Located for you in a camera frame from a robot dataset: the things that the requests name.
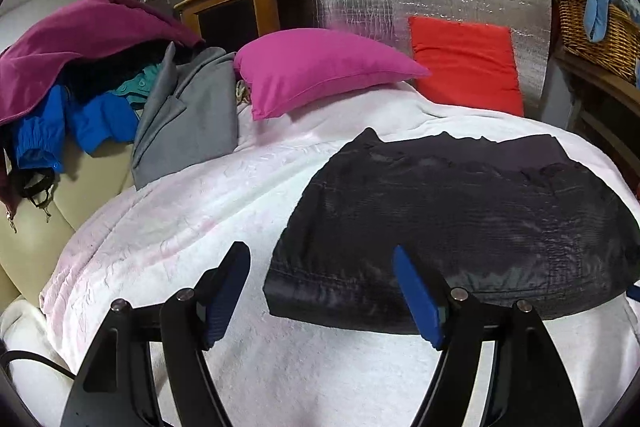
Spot grey garment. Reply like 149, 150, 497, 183
131, 42, 241, 190

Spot pink pillow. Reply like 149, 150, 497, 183
233, 28, 432, 122

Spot blue jacket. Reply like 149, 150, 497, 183
12, 84, 141, 175

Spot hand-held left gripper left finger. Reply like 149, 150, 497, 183
60, 241, 252, 427

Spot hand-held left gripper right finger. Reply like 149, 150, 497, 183
391, 245, 586, 427

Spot light blue cloth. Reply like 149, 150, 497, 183
584, 0, 626, 42

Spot white blanket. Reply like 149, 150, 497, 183
0, 82, 640, 427

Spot black cable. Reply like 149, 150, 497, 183
0, 349, 76, 380

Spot red pillow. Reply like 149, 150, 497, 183
408, 17, 526, 118

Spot black shorts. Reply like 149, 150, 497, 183
263, 127, 640, 335

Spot maroon garment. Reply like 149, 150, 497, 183
0, 0, 206, 128

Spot wooden shelf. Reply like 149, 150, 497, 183
550, 52, 640, 168

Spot wicker basket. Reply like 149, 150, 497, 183
554, 0, 640, 82

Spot teal garment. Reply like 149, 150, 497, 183
105, 64, 163, 108

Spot black strap with buckles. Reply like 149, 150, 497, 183
17, 167, 57, 224

